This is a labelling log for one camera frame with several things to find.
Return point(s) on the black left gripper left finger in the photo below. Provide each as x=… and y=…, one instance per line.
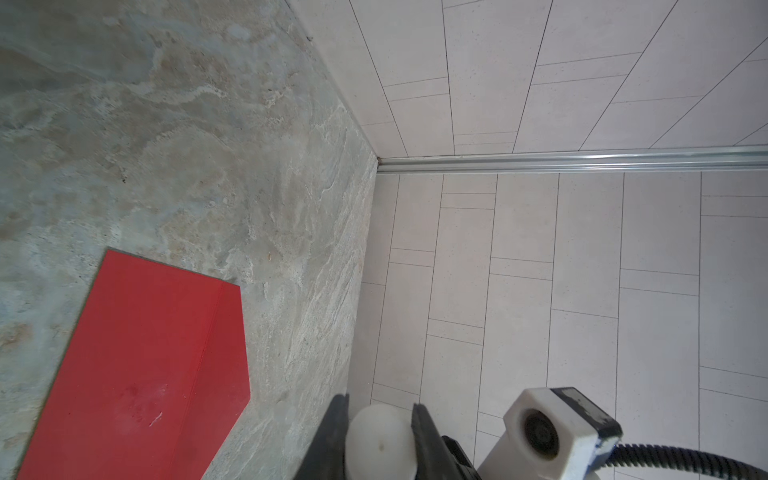
x=325, y=456

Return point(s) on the red paper envelope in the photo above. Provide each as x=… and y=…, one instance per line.
x=154, y=378

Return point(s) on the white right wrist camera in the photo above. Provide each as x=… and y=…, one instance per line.
x=553, y=434

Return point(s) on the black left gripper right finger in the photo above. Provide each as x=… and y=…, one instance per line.
x=434, y=460

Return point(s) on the white glue stick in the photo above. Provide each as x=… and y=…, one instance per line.
x=380, y=445

